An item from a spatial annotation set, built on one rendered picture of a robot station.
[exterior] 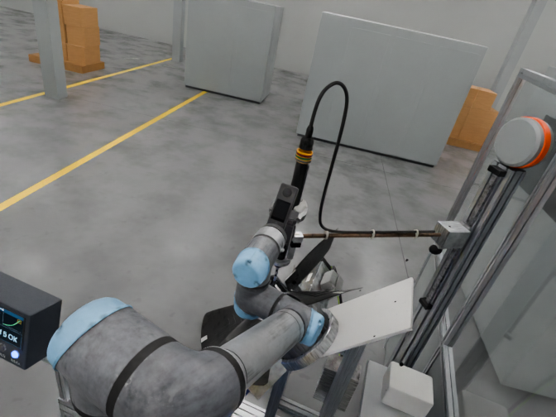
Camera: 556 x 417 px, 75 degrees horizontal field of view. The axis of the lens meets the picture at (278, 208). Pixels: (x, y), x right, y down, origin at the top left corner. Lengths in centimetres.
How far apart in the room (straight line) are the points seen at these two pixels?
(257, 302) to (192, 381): 37
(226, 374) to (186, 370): 6
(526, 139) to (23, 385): 268
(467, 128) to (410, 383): 793
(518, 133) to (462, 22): 1227
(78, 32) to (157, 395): 883
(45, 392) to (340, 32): 582
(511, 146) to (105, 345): 122
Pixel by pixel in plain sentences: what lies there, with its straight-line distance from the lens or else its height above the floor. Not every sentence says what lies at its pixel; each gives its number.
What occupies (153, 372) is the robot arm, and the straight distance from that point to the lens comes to 49.
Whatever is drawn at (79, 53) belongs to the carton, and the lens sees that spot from 917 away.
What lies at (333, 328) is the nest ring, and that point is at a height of 116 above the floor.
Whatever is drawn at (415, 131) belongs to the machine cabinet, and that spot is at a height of 58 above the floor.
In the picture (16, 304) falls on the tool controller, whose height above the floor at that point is 125.
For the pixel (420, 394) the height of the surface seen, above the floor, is 97.
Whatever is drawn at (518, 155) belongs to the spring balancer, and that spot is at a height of 185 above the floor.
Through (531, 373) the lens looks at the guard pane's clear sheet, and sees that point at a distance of 120.
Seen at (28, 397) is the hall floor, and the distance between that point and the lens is 264.
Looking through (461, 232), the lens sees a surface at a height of 156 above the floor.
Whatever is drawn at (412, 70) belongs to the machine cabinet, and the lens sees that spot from 661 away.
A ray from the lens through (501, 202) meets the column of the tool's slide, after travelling 141.
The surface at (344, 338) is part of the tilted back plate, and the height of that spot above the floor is 117.
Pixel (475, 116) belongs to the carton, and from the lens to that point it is 912.
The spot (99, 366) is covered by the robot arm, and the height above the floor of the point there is 171.
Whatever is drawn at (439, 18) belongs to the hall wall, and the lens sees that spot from 1341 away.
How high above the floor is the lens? 213
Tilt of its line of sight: 30 degrees down
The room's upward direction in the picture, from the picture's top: 12 degrees clockwise
